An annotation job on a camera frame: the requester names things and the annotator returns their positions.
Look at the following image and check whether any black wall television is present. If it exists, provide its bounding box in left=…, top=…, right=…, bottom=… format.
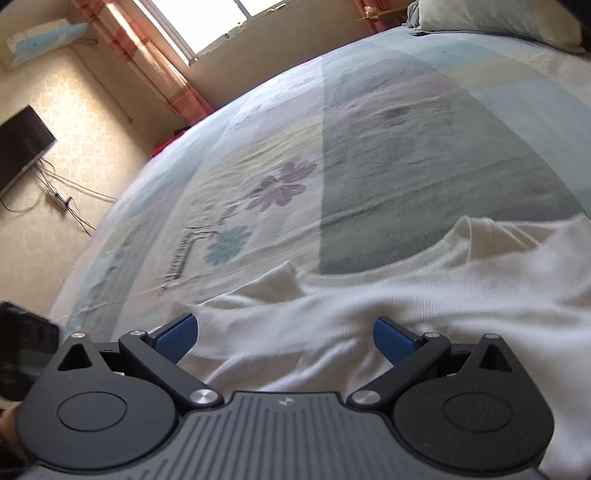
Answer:
left=0, top=105, right=57, bottom=197

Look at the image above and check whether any white printed sweatshirt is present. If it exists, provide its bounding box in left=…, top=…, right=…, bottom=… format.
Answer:
left=175, top=215, right=591, bottom=480

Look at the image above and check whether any pink checked curtain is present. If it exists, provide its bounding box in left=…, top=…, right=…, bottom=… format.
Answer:
left=353, top=0, right=393, bottom=20
left=71, top=0, right=213, bottom=125

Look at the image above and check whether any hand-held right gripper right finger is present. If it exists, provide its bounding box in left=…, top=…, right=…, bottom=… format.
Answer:
left=347, top=316, right=525, bottom=409

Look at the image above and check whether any patchwork floral bed sheet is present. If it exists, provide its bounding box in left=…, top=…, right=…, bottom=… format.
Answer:
left=48, top=25, right=591, bottom=370

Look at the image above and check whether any pale patchwork pillow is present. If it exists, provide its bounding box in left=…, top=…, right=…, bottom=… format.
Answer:
left=406, top=0, right=585, bottom=52

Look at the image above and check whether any light blue covered air conditioner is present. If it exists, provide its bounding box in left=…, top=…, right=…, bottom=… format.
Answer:
left=4, top=21, right=90, bottom=71

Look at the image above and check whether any person's left hand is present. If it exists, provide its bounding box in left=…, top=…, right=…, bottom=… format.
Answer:
left=0, top=401, right=25, bottom=468

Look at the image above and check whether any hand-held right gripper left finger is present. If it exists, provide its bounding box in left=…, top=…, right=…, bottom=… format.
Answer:
left=46, top=313, right=225, bottom=409

